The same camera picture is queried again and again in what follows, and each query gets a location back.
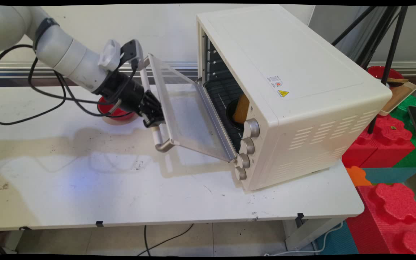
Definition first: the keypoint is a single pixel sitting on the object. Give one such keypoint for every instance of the warning sticker label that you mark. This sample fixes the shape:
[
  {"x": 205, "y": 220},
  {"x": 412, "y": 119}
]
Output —
[{"x": 276, "y": 83}]

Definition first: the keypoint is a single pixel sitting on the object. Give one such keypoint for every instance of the small red foam block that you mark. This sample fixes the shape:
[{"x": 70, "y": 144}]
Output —
[{"x": 381, "y": 148}]

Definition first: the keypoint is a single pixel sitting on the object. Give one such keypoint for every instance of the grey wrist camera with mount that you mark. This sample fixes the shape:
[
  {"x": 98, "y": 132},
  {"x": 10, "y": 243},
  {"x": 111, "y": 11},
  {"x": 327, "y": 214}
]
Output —
[{"x": 130, "y": 50}]

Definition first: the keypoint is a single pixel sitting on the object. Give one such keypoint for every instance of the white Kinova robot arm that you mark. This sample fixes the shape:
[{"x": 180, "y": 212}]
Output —
[{"x": 67, "y": 54}]

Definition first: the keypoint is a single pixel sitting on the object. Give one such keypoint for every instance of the large red foam block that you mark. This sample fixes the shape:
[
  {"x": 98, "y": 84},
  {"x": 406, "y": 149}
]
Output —
[{"x": 392, "y": 203}]

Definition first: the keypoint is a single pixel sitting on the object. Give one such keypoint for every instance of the silver oven knob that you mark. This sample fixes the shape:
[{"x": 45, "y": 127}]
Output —
[
  {"x": 243, "y": 160},
  {"x": 241, "y": 173},
  {"x": 247, "y": 146},
  {"x": 251, "y": 128}
]

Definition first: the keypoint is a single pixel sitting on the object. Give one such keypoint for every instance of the black tripod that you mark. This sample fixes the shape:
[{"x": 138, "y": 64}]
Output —
[{"x": 389, "y": 61}]

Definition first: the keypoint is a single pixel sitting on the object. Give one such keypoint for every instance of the aluminium wall rail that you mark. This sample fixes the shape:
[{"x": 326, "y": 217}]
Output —
[{"x": 182, "y": 66}]

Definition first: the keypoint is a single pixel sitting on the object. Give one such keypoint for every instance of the teal foam floor mat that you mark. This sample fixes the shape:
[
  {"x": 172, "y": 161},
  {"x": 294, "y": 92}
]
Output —
[{"x": 338, "y": 240}]

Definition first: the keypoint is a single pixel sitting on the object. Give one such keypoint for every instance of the golden bread loaf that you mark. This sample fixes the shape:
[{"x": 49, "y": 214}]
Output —
[{"x": 241, "y": 108}]

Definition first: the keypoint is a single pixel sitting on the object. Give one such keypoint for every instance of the orange foam block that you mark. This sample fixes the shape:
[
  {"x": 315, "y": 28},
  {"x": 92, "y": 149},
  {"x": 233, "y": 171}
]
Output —
[{"x": 358, "y": 177}]

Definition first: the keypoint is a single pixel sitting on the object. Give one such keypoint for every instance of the red bowl with black rim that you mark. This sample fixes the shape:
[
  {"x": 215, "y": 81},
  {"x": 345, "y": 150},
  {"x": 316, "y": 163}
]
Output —
[{"x": 117, "y": 112}]

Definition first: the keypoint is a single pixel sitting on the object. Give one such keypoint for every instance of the beige wooden tray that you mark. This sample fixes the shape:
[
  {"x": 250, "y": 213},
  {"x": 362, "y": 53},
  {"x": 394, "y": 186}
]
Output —
[{"x": 399, "y": 96}]

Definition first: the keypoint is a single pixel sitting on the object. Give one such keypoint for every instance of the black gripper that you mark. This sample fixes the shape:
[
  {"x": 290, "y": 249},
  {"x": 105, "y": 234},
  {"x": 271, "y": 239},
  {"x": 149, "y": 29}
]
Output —
[{"x": 125, "y": 92}]

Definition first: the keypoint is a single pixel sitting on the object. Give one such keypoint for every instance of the cream toaster oven body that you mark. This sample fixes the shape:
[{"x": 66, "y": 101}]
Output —
[{"x": 284, "y": 54}]

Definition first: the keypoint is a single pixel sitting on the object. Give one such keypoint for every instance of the wooden spoon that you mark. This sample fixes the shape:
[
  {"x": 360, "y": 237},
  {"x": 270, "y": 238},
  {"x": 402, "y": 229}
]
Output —
[{"x": 398, "y": 81}]

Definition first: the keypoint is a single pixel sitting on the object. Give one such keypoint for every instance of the black table clip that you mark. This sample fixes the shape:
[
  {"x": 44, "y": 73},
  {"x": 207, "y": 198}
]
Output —
[
  {"x": 300, "y": 216},
  {"x": 25, "y": 228},
  {"x": 99, "y": 224}
]

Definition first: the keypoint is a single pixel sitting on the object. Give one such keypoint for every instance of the teal foam block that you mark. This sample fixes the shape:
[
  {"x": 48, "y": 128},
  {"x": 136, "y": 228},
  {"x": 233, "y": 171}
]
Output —
[{"x": 388, "y": 175}]

